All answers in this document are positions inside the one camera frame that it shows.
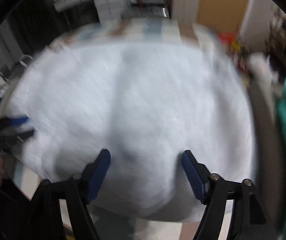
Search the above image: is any light grey hoodie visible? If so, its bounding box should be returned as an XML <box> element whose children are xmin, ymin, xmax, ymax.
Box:
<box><xmin>7</xmin><ymin>41</ymin><xmax>256</xmax><ymax>222</ymax></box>

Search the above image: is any red plastic bag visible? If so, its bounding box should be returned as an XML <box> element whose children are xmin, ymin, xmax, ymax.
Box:
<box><xmin>217</xmin><ymin>32</ymin><xmax>238</xmax><ymax>47</ymax></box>

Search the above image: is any brown checked bed sheet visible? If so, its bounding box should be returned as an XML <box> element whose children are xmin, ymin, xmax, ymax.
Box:
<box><xmin>13</xmin><ymin>17</ymin><xmax>224</xmax><ymax>240</ymax></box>

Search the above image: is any shoe rack with shoes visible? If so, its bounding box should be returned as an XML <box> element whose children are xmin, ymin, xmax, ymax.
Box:
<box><xmin>265</xmin><ymin>7</ymin><xmax>286</xmax><ymax>83</ymax></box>

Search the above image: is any silver suitcase lying flat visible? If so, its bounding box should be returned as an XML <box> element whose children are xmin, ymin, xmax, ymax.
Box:
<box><xmin>124</xmin><ymin>0</ymin><xmax>169</xmax><ymax>18</ymax></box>

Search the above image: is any wooden door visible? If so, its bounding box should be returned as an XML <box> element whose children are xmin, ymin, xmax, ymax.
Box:
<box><xmin>197</xmin><ymin>0</ymin><xmax>249</xmax><ymax>33</ymax></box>

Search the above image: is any white upright suitcase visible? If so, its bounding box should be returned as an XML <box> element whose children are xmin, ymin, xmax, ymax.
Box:
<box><xmin>171</xmin><ymin>0</ymin><xmax>200</xmax><ymax>24</ymax></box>

